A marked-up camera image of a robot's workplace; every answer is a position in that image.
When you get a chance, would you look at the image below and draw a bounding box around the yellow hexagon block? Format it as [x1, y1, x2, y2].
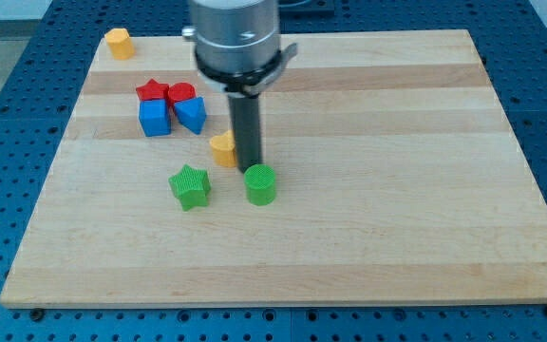
[104, 28, 135, 60]

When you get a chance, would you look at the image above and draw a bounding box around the blue cube block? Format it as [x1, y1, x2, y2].
[139, 99, 172, 137]

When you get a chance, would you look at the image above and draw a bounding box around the wooden board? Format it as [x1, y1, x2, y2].
[0, 29, 547, 309]

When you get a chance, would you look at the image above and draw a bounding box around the blue triangle block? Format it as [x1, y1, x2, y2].
[174, 97, 207, 135]

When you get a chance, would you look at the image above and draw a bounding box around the black clamp ring with lever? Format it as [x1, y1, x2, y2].
[194, 42, 299, 98]

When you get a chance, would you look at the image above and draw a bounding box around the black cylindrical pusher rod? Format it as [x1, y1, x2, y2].
[228, 97, 262, 173]

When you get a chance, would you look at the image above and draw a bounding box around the green cylinder block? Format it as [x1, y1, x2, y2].
[244, 164, 276, 206]

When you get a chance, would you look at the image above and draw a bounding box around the yellow heart block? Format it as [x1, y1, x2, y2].
[209, 130, 237, 168]

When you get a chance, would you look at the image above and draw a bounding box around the red star block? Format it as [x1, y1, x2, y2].
[136, 79, 169, 102]

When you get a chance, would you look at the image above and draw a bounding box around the green star block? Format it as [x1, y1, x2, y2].
[168, 164, 211, 211]

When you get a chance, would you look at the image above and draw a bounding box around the red cylinder block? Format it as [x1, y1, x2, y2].
[166, 82, 197, 107]

